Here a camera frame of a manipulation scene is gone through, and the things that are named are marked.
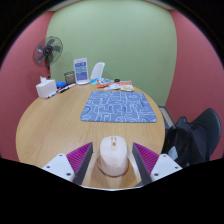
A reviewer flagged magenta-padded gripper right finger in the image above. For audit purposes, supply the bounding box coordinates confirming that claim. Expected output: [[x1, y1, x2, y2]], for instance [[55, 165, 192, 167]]
[[132, 142, 184, 187]]

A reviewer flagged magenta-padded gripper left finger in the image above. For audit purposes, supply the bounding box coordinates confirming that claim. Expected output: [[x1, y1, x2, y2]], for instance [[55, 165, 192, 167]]
[[41, 142, 94, 186]]

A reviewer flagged beige computer mouse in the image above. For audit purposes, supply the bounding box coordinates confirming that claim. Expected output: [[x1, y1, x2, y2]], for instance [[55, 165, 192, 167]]
[[97, 135, 130, 178]]

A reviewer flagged blue-grey patterned mouse pad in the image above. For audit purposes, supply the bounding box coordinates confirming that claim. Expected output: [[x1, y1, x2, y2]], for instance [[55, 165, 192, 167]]
[[79, 90, 158, 124]]

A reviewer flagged black office chair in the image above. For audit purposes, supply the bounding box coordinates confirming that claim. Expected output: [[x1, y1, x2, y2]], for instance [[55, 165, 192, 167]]
[[162, 107, 223, 168]]

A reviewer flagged white marker pen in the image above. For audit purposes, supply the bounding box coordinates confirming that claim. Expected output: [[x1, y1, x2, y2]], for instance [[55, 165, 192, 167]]
[[45, 88, 63, 100]]

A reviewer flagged black marker pen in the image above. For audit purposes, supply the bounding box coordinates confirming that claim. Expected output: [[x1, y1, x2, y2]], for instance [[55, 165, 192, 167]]
[[58, 83, 77, 94]]

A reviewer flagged white tissue box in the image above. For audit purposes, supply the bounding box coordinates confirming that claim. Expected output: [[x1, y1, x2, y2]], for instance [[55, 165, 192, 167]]
[[35, 75, 58, 100]]

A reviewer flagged small blue box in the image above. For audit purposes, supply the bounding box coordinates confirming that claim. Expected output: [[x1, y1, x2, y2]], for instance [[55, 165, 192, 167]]
[[55, 80, 68, 89]]

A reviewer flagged orange and yellow snack packet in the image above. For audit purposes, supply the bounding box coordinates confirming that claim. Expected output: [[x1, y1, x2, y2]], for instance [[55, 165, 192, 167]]
[[119, 79, 135, 93]]

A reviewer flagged dark pen cup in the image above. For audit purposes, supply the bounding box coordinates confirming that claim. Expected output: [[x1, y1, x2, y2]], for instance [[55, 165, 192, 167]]
[[63, 70, 76, 86]]

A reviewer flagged white snack packet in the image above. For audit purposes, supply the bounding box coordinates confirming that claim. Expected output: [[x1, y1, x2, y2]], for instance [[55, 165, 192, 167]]
[[104, 82, 122, 91]]

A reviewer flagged white plastic chair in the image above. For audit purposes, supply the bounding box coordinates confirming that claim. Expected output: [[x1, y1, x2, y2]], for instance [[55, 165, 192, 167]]
[[89, 61, 106, 81]]

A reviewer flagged black standing fan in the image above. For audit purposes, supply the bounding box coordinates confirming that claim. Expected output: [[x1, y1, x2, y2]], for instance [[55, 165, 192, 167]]
[[32, 35, 64, 80]]

